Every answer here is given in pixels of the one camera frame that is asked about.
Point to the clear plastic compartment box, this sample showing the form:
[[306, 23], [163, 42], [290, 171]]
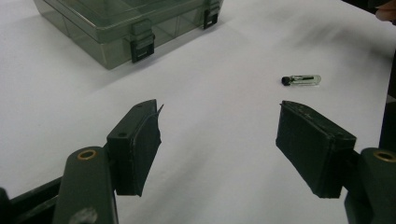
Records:
[[109, 37]]

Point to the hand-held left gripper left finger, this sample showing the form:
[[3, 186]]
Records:
[[132, 155]]

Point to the small black marker pen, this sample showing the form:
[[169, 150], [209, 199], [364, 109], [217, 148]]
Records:
[[302, 80]]

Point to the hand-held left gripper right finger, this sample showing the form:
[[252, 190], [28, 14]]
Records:
[[314, 149]]

